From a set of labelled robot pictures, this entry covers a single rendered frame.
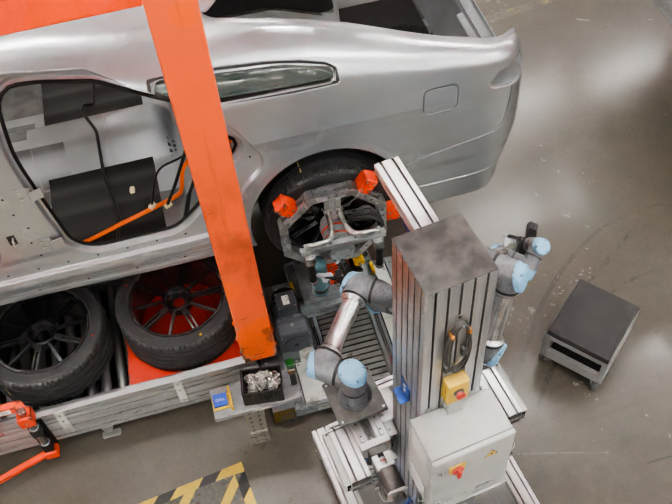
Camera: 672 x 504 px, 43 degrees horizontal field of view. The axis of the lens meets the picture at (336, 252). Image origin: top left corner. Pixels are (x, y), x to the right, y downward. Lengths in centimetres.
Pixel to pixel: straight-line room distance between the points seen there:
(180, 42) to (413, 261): 99
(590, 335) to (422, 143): 134
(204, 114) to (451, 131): 155
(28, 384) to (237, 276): 136
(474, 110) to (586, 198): 170
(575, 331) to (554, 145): 170
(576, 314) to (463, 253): 203
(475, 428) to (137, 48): 202
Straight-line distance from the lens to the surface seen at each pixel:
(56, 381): 448
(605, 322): 464
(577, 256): 529
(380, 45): 377
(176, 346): 438
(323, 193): 403
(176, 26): 270
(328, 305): 479
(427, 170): 426
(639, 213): 559
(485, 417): 327
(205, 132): 300
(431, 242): 269
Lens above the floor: 416
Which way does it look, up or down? 53 degrees down
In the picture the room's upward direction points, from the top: 5 degrees counter-clockwise
